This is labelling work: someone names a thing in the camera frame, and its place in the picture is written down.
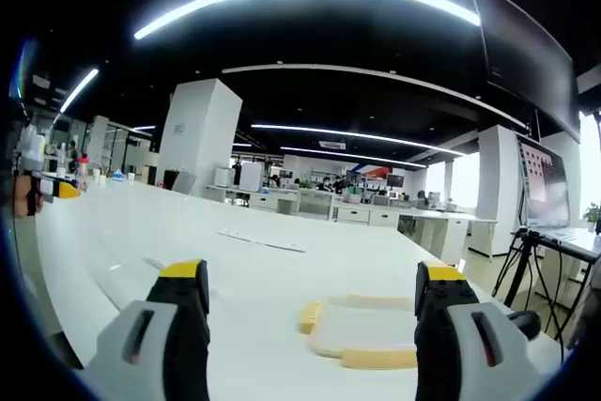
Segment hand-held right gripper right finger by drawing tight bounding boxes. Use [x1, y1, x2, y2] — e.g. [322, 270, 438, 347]
[414, 260, 553, 401]

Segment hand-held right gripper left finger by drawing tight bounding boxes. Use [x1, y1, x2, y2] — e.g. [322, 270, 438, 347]
[77, 258, 211, 401]

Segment clear plastic container lid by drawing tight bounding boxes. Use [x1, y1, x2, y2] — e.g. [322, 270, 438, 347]
[297, 294, 419, 371]

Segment white box appliance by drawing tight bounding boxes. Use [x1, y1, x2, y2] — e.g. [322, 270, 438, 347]
[239, 162, 263, 193]

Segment person's left hand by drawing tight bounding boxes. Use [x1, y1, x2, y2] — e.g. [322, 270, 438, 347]
[11, 174, 46, 219]

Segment red capped bottle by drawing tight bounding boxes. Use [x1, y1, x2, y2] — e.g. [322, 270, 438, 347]
[77, 152, 91, 193]

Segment white plastic bottle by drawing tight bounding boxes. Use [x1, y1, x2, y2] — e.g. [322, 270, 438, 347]
[18, 123, 48, 172]

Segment black office chair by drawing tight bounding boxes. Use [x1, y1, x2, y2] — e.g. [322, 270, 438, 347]
[508, 310, 544, 342]

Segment row of white office desks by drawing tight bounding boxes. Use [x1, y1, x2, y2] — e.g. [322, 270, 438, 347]
[204, 183, 499, 262]

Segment black tripod stand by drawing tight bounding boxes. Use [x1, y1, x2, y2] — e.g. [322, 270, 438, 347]
[491, 226, 601, 342]

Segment white side table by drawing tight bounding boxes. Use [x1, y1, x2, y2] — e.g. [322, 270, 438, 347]
[511, 225, 601, 280]

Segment open laptop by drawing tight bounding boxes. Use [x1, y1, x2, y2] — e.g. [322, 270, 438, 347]
[515, 133, 593, 241]

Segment green potted plant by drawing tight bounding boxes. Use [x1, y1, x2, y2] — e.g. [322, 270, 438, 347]
[583, 202, 601, 234]

